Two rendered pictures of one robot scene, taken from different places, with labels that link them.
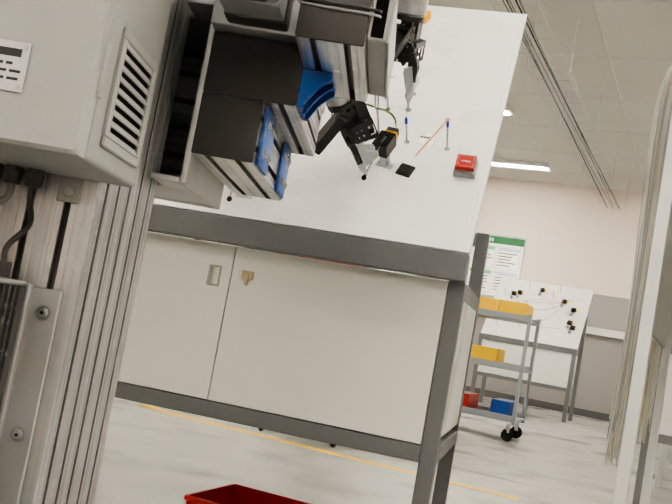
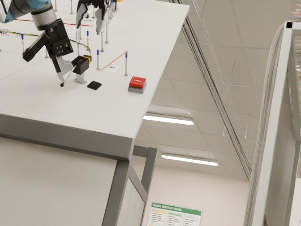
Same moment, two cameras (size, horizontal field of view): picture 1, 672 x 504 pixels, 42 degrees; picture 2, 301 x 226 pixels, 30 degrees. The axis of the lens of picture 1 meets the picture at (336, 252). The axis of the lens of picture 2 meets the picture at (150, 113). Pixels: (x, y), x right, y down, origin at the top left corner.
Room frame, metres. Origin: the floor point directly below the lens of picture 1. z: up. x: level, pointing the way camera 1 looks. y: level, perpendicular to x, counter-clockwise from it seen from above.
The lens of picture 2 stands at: (0.33, -0.23, 0.42)
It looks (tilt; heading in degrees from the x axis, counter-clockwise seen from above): 17 degrees up; 356
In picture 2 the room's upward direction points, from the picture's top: 13 degrees clockwise
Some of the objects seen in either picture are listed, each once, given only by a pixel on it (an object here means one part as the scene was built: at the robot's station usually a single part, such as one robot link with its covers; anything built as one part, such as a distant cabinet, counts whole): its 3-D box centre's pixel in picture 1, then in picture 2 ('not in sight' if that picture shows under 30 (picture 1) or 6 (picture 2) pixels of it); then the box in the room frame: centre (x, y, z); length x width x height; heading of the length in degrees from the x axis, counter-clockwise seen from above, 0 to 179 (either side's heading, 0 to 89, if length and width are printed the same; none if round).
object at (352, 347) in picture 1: (325, 341); (21, 203); (2.19, -0.02, 0.60); 0.55 x 0.03 x 0.39; 76
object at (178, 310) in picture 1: (125, 304); not in sight; (2.32, 0.52, 0.60); 0.55 x 0.02 x 0.39; 76
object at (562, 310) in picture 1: (531, 345); not in sight; (10.97, -2.61, 0.83); 1.18 x 0.72 x 1.65; 66
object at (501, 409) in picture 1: (467, 362); not in sight; (7.21, -1.22, 0.54); 0.99 x 0.50 x 1.08; 68
